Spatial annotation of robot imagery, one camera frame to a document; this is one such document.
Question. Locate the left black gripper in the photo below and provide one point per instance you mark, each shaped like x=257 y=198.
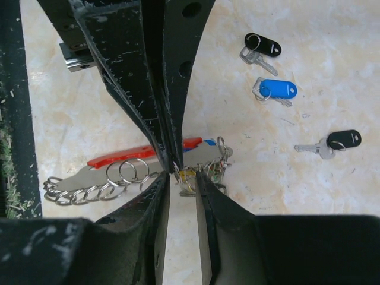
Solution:
x=114 y=31

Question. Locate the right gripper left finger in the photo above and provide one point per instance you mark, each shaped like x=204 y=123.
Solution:
x=128 y=245

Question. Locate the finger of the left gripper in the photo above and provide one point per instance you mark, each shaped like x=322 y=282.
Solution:
x=183 y=25

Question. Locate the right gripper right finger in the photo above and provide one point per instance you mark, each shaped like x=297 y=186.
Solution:
x=228 y=240

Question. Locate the black tag key left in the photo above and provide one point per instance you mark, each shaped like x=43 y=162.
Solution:
x=255 y=46

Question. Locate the black tag key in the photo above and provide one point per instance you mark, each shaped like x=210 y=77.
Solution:
x=335 y=141
x=255 y=46

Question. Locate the blue tag key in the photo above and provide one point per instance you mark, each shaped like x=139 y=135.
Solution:
x=278 y=90

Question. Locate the black tag key upper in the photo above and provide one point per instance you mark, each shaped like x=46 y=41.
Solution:
x=335 y=141

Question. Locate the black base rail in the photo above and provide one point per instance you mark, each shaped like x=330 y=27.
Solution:
x=20 y=196

